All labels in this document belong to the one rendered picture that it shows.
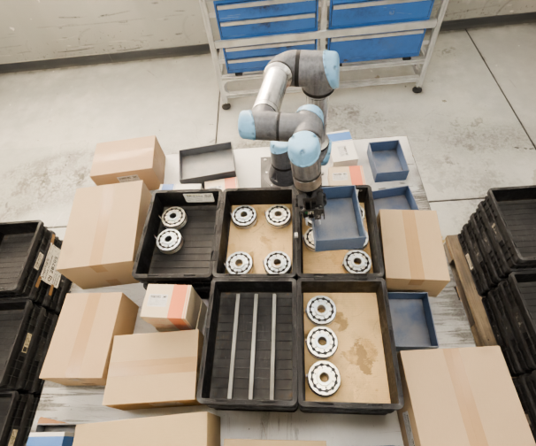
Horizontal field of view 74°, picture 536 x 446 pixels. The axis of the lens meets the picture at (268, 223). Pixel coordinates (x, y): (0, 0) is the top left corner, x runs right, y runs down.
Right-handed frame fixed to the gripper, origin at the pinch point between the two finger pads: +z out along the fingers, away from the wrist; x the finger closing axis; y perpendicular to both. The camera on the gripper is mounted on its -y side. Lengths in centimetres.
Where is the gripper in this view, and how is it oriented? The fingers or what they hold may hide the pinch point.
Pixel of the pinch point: (312, 216)
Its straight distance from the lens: 114.4
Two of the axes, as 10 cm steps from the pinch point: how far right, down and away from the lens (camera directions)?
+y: 0.0, 8.4, -5.4
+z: 1.7, 5.3, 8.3
